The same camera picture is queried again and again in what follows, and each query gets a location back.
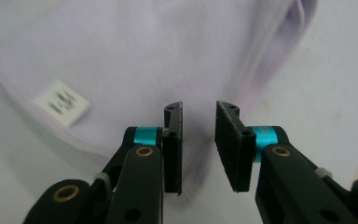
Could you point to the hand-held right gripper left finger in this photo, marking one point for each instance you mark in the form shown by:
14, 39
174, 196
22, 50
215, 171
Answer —
172, 155

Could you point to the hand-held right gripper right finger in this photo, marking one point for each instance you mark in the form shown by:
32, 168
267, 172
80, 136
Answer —
233, 149

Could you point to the lilac printed towel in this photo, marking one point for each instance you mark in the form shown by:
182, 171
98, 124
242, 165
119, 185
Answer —
136, 46

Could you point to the white foam mat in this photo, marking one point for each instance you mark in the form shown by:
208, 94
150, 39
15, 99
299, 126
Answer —
323, 93

